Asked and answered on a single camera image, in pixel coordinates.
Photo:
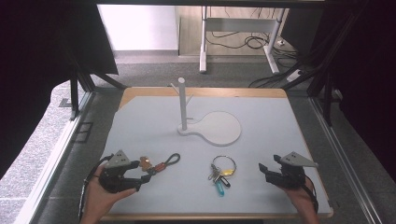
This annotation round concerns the white power strip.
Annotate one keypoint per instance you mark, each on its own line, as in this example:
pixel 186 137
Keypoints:
pixel 294 75

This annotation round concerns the white table mat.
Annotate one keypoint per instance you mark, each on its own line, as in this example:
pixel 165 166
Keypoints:
pixel 174 149

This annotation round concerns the white panel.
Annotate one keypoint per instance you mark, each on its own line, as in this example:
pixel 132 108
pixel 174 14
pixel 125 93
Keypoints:
pixel 138 26

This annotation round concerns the aluminium rail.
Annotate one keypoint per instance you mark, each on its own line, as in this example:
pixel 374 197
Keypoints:
pixel 53 161
pixel 345 161

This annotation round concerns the black curtain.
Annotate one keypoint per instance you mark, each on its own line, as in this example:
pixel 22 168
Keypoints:
pixel 40 62
pixel 367 77

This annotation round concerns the wooden table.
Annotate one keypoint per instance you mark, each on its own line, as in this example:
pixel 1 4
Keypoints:
pixel 218 92

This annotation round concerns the black metal stand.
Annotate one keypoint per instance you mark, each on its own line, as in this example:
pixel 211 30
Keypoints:
pixel 81 84
pixel 325 93

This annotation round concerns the person's right hand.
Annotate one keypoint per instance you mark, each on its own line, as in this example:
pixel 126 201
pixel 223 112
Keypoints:
pixel 300 200

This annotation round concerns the person's left hand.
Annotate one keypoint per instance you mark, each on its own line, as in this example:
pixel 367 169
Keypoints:
pixel 99 199

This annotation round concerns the white key holder stand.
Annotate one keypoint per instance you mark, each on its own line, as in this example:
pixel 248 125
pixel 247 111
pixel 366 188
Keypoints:
pixel 218 127

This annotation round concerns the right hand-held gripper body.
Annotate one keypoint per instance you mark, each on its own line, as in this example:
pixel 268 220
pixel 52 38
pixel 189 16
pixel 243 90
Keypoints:
pixel 291 174

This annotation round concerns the white desk frame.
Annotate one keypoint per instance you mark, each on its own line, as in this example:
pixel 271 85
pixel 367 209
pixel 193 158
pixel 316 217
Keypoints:
pixel 239 25

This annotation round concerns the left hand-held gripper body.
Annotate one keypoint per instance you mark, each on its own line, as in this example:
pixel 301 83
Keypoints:
pixel 114 179

